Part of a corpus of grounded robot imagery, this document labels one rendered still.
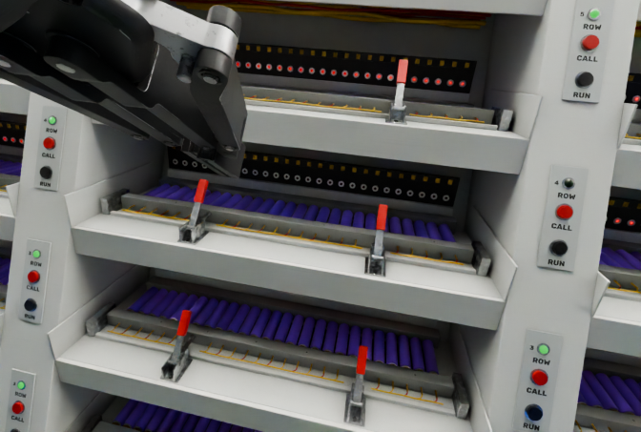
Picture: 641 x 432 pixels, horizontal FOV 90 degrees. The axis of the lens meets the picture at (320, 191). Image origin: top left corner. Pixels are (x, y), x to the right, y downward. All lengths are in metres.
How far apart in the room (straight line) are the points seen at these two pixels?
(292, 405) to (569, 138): 0.49
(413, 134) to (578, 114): 0.19
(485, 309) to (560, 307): 0.08
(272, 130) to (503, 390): 0.44
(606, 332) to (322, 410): 0.37
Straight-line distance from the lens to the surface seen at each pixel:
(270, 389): 0.55
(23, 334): 0.69
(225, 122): 0.17
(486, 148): 0.45
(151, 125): 0.21
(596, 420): 0.65
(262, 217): 0.51
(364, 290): 0.44
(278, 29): 0.72
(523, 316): 0.48
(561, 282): 0.49
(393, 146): 0.43
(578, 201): 0.48
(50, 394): 0.69
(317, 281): 0.44
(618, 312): 0.55
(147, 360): 0.61
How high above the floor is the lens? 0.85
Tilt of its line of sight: 1 degrees down
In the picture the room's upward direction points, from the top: 8 degrees clockwise
